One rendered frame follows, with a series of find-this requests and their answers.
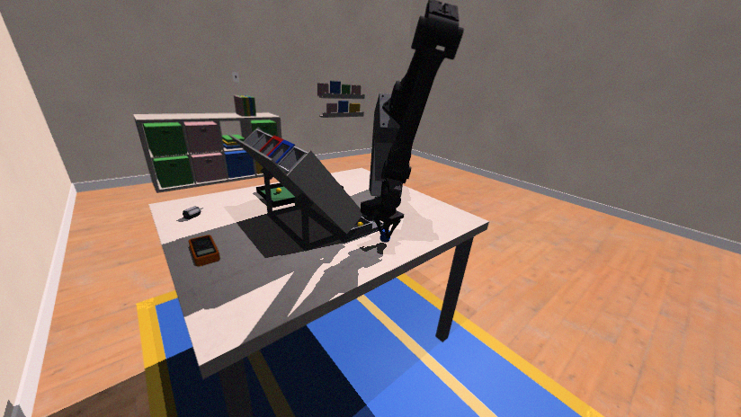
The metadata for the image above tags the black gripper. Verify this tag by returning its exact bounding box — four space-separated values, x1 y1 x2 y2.
374 208 405 238

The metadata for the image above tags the blue square band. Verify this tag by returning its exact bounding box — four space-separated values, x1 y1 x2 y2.
268 140 295 164

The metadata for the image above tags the red square band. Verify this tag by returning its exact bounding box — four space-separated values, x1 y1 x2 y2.
259 136 284 156

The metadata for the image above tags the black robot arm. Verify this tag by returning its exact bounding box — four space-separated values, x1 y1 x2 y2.
361 0 464 221

